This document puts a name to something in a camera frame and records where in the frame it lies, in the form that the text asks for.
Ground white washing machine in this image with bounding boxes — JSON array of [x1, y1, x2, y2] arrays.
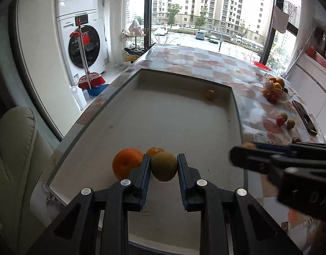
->
[[57, 9, 108, 85]]

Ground smartphone with dark case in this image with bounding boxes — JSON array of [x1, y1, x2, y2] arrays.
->
[[292, 100, 318, 136]]

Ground white detergent jug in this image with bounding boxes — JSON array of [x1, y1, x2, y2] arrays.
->
[[71, 86, 87, 111]]

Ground pile of oranges and plums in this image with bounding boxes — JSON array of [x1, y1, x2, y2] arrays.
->
[[267, 76, 289, 96]]

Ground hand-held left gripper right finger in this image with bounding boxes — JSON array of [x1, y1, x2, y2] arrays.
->
[[177, 153, 303, 255]]

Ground red broom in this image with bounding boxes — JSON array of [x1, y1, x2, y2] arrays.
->
[[69, 18, 106, 91]]

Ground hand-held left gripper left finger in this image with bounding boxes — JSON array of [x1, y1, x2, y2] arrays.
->
[[27, 153, 152, 255]]

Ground green tree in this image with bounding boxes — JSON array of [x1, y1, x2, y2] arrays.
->
[[167, 4, 183, 26], [195, 7, 209, 28]]

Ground large orange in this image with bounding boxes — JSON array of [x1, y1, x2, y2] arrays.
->
[[112, 148, 144, 180]]

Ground large white tray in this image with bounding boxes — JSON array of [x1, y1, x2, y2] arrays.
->
[[46, 68, 245, 247]]

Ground beige leather armchair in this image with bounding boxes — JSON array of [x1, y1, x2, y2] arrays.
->
[[0, 106, 57, 255]]

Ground pink plastic basin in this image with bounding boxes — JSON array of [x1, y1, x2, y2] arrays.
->
[[313, 52, 326, 68]]

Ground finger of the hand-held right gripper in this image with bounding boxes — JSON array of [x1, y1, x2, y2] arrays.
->
[[255, 142, 326, 162], [230, 146, 291, 178]]

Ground hanging clothes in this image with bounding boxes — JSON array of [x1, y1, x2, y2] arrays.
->
[[315, 27, 326, 59]]

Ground blue dustpan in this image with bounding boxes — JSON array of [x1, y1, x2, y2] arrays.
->
[[87, 84, 110, 97]]

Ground yellow-green orange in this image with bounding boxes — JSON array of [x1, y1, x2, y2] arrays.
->
[[151, 151, 178, 182]]

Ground clear glass bowl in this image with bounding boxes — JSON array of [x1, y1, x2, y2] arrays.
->
[[263, 74, 296, 103]]

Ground black window frame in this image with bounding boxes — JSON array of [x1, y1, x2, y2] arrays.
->
[[127, 0, 302, 67]]

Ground metal rack with bags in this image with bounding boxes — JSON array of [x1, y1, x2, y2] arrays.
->
[[119, 18, 149, 67]]

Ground white cabinet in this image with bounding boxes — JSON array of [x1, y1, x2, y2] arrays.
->
[[285, 56, 326, 128]]

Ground white hanging cloth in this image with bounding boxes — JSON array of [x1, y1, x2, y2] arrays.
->
[[272, 5, 290, 34]]

